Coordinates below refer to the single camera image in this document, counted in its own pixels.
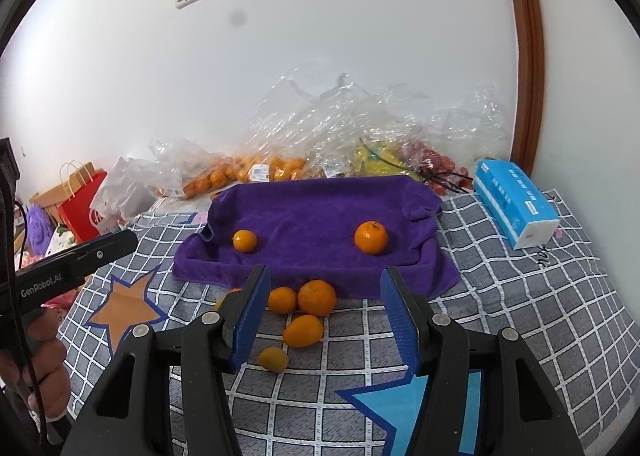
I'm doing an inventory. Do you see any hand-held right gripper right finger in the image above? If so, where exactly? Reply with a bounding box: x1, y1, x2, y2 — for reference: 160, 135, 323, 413
380, 266, 586, 456

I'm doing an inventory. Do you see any blue tissue pack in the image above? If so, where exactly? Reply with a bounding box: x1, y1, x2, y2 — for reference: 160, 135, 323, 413
472, 158, 561, 251

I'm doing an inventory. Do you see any white plastic bag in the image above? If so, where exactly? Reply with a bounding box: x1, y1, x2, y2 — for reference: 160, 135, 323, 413
90, 156, 161, 234

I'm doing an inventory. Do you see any brown paper bag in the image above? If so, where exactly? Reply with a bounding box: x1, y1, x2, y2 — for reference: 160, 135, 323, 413
30, 162, 96, 224

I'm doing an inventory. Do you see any purple fluffy item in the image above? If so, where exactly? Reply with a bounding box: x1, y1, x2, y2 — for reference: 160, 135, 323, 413
25, 206, 53, 257

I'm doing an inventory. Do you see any person's left hand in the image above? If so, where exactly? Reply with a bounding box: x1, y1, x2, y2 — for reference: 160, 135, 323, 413
0, 308, 72, 419

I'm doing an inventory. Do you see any crinkled clear plastic bag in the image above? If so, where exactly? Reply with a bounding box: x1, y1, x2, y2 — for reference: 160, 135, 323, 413
240, 63, 511, 182

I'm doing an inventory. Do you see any small round orange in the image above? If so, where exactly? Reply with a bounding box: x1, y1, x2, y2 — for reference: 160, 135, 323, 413
215, 287, 245, 312
232, 229, 258, 254
267, 286, 299, 315

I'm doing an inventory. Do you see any oval orange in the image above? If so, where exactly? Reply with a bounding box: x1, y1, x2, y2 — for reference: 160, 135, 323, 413
282, 314, 325, 349

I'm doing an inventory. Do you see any small yellowish fruit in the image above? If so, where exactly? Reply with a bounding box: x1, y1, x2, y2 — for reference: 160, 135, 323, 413
257, 347, 290, 373

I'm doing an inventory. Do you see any large orange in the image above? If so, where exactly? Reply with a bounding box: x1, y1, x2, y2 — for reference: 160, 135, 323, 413
297, 279, 338, 317

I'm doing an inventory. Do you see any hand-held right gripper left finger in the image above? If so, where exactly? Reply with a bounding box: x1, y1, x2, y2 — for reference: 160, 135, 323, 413
60, 265, 273, 456

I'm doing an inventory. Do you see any black cord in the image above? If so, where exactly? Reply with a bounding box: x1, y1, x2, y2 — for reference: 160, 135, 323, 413
422, 171, 475, 196

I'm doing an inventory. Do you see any pile of red fruits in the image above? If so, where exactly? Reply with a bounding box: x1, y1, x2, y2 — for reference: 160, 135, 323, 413
407, 143, 473, 192

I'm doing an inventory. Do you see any mandarin with stem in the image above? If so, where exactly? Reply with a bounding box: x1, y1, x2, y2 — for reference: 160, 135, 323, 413
354, 220, 390, 256

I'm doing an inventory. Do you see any purple towel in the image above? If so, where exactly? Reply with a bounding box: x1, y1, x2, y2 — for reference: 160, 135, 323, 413
172, 175, 461, 299

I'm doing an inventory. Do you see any pile of bagged oranges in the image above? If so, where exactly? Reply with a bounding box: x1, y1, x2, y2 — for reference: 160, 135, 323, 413
182, 153, 308, 199

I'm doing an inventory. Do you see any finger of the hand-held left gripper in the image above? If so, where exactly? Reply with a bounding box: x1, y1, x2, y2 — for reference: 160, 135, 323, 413
74, 229, 139, 276

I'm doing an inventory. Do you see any grey checked blanket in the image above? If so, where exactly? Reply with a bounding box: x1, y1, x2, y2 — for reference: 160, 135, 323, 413
57, 188, 640, 456

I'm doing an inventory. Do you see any red paper bag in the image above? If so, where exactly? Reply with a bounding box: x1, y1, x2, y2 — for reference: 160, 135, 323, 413
57, 161, 108, 243

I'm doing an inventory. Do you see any brown wooden door frame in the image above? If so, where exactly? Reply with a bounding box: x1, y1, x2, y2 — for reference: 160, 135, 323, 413
497, 0, 546, 172

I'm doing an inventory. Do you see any yellow fruit bunch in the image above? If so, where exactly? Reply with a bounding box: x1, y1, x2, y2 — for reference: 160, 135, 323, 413
355, 143, 421, 179

